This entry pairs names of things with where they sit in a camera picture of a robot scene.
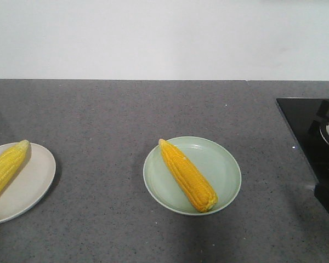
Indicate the yellow corn cob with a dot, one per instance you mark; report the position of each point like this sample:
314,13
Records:
195,186
12,161

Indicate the black glass cooktop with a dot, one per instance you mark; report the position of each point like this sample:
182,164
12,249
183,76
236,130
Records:
304,116

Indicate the beige plate right counter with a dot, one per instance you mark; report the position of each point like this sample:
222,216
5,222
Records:
30,185

